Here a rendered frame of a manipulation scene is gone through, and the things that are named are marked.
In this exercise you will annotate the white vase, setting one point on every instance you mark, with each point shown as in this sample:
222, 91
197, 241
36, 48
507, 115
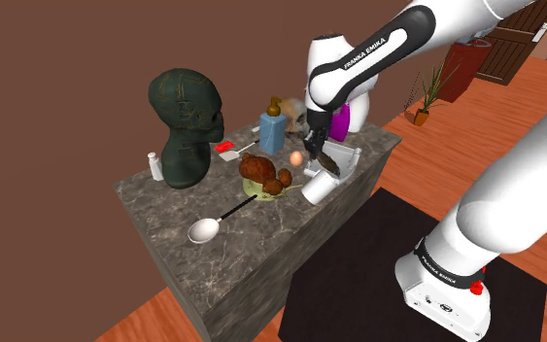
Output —
360, 111

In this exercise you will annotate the magenta container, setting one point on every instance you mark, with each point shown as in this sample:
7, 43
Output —
340, 124

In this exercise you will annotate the brown wooden door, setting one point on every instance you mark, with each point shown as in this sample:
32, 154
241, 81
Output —
510, 42

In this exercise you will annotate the brown egg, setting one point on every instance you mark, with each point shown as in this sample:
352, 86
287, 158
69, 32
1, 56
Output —
296, 158

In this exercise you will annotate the white angular box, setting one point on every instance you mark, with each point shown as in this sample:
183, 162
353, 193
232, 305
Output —
346, 158

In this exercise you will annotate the blue soap dispenser bottle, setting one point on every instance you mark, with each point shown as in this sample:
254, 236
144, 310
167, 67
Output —
272, 132

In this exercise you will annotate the brown teddy bear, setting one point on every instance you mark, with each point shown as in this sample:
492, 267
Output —
259, 170

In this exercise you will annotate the brown oblong object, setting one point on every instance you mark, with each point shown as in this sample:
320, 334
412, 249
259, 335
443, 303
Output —
330, 164

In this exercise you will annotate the pale green plate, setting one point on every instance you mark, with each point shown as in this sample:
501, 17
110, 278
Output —
253, 192

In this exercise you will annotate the white cup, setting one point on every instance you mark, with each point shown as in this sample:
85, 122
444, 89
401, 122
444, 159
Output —
319, 188

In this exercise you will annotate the dark red bin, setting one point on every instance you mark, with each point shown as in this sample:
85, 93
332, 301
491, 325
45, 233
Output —
462, 71

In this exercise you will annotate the small white bottle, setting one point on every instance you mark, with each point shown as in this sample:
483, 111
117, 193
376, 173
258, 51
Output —
155, 168

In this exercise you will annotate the potted green plant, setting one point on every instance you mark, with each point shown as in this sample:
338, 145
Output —
427, 94

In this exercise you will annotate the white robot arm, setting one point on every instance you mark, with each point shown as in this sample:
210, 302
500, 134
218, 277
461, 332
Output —
514, 199

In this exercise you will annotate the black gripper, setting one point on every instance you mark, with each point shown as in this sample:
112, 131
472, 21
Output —
317, 124

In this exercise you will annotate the beige skull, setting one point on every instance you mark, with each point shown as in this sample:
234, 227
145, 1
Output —
294, 113

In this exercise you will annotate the red and white spatula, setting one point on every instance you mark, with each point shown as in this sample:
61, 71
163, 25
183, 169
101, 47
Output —
228, 152

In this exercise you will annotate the dark green head bust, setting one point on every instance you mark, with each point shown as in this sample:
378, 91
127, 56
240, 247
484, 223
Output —
183, 123

